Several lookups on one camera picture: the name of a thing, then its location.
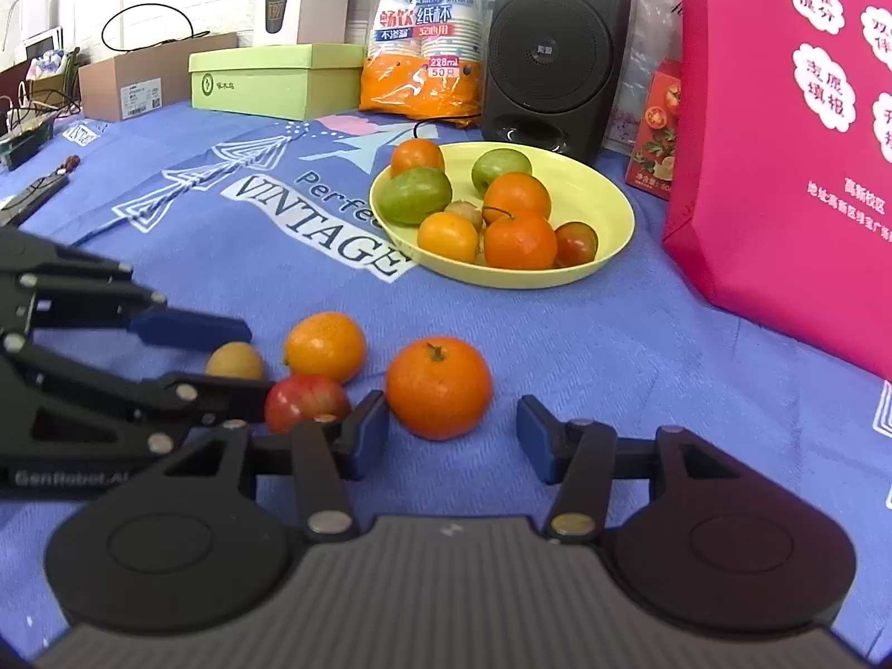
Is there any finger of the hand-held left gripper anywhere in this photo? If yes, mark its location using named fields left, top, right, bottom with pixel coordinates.
left=0, top=333, right=278, bottom=465
left=0, top=226, right=253, bottom=351

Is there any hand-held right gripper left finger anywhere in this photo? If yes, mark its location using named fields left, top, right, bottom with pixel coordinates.
left=163, top=390, right=390, bottom=542

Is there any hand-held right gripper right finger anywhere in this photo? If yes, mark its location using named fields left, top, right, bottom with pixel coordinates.
left=517, top=395, right=746, bottom=540

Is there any small yellow longan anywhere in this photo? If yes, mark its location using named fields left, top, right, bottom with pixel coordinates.
left=206, top=341, right=267, bottom=381

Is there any red apple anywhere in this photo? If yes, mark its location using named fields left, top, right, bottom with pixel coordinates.
left=264, top=375, right=353, bottom=435

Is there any large orange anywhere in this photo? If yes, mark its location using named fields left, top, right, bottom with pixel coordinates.
left=385, top=336, right=493, bottom=442

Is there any small orange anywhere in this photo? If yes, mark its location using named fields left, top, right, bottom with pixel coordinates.
left=284, top=312, right=367, bottom=384

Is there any red and green plum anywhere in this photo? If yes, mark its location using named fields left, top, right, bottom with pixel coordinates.
left=554, top=221, right=599, bottom=267

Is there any yellow-orange citrus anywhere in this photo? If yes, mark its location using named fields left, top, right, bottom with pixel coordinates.
left=417, top=212, right=481, bottom=264

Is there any yellow plastic plate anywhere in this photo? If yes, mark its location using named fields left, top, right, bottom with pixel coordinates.
left=369, top=141, right=637, bottom=290

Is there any small brown longan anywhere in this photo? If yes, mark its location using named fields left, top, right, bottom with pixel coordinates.
left=444, top=201, right=484, bottom=231

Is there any large green plum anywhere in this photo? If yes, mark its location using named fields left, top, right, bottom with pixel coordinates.
left=378, top=167, right=453, bottom=226

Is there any blue printed tablecloth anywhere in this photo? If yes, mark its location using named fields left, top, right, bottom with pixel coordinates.
left=0, top=101, right=892, bottom=646

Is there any black flat device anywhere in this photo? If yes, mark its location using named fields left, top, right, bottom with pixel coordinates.
left=0, top=171, right=71, bottom=225

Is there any brown cardboard box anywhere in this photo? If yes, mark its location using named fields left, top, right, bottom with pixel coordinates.
left=78, top=32, right=239, bottom=123

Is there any light green shoe box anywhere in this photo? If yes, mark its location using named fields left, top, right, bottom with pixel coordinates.
left=188, top=43, right=367, bottom=122

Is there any white small screen device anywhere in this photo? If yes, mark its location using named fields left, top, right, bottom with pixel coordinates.
left=21, top=26, right=65, bottom=65

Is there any red juice carton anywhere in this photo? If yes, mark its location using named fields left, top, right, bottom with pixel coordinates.
left=625, top=59, right=684, bottom=202

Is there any pink tote bag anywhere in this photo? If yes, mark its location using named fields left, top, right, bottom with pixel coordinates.
left=662, top=0, right=892, bottom=386

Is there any orange paper cup pack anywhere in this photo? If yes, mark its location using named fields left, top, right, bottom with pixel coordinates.
left=358, top=0, right=489, bottom=128

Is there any black speaker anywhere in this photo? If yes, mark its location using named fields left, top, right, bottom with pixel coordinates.
left=481, top=0, right=634, bottom=163

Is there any floral plastic sheet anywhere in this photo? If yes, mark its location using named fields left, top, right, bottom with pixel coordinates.
left=603, top=3, right=682, bottom=154

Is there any tangle of cables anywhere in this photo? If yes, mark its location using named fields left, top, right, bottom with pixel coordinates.
left=0, top=49, right=82, bottom=123

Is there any black speaker cable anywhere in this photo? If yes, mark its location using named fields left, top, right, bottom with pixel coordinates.
left=411, top=118, right=483, bottom=145

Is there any black cable loop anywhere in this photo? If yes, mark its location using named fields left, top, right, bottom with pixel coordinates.
left=101, top=3, right=211, bottom=54

